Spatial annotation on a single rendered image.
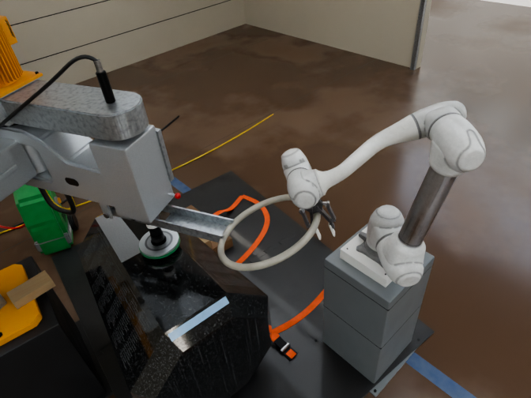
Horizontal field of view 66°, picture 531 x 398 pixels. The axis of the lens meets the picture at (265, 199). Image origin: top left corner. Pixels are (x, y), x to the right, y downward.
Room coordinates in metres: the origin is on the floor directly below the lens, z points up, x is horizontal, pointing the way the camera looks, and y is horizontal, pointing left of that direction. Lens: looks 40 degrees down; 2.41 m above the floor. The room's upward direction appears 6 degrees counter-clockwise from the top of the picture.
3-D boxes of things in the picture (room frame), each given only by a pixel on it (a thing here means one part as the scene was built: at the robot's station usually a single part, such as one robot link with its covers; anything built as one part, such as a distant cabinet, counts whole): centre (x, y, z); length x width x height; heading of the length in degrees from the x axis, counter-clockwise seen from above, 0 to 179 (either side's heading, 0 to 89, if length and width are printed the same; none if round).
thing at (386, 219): (1.37, -0.56, 1.03); 0.18 x 0.16 x 0.22; 3
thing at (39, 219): (2.64, 1.84, 0.43); 0.35 x 0.35 x 0.87; 18
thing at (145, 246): (1.59, 0.60, 0.88); 0.21 x 0.21 x 0.01
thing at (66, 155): (1.78, 0.94, 1.31); 0.74 x 0.23 x 0.49; 64
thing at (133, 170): (1.63, 0.67, 1.32); 0.36 x 0.22 x 0.45; 64
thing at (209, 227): (1.54, 0.50, 1.09); 0.69 x 0.19 x 0.05; 64
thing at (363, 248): (1.41, -0.54, 0.89); 0.22 x 0.18 x 0.06; 40
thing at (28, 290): (1.40, 1.25, 0.81); 0.20 x 0.10 x 0.05; 131
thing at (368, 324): (1.39, -0.55, 0.40); 0.50 x 0.50 x 0.80; 39
